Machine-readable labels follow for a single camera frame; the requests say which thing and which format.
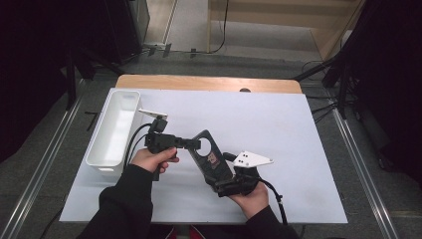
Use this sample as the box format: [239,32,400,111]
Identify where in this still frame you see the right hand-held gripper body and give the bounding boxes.
[228,150,275,197]

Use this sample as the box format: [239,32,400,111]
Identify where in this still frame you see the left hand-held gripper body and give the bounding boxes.
[138,109,180,155]

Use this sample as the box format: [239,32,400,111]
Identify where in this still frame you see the patterned phone case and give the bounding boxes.
[186,128,235,194]

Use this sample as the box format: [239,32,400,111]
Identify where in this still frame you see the white plastic bin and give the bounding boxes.
[85,90,145,177]

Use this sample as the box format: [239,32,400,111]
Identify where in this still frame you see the person's right hand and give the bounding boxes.
[228,181,271,221]

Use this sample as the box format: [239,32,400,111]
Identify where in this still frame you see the person's left hand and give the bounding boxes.
[129,146,181,175]

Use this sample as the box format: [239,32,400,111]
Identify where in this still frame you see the white table cover sheet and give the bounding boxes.
[59,88,348,225]

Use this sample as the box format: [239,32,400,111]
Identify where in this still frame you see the black floor tape strip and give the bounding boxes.
[84,111,101,132]

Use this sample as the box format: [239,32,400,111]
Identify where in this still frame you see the black metal stand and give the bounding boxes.
[64,46,81,112]

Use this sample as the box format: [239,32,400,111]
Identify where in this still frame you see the black cabinet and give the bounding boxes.
[99,0,144,66]

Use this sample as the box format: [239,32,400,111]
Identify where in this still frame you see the grey cabinet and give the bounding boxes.
[128,0,151,45]

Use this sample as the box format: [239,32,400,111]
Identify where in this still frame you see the black stand with legs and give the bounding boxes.
[293,49,352,120]

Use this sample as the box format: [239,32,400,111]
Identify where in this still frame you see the black curtain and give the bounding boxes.
[344,0,422,187]
[0,0,110,163]

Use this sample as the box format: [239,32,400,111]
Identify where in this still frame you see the light wooden shelf unit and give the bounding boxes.
[207,0,366,62]

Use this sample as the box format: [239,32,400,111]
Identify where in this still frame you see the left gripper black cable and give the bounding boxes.
[122,121,154,170]

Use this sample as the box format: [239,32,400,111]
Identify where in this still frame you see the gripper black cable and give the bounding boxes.
[122,121,154,170]
[258,177,289,227]

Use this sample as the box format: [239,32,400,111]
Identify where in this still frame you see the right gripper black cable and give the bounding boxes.
[258,177,289,227]

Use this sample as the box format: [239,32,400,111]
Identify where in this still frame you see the black floor cables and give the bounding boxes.
[301,59,342,124]

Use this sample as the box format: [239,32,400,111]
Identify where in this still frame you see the metal floor rail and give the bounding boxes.
[331,108,401,239]
[0,94,86,239]

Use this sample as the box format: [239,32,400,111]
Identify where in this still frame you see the hanging black cable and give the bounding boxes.
[209,0,231,54]

